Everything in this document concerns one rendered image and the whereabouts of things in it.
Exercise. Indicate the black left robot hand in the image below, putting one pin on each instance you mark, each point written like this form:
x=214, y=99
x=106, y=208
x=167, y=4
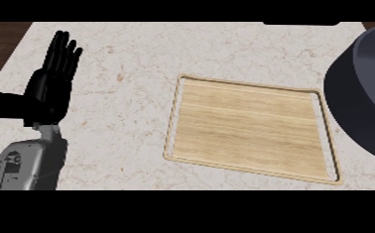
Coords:
x=49, y=88

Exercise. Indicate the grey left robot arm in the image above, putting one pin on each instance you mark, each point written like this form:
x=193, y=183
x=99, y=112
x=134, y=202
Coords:
x=29, y=164

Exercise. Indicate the pale wooden tray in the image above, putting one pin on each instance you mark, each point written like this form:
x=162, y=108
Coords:
x=251, y=128

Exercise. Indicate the dark grey pot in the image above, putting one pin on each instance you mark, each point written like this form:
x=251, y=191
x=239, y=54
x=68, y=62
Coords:
x=351, y=94

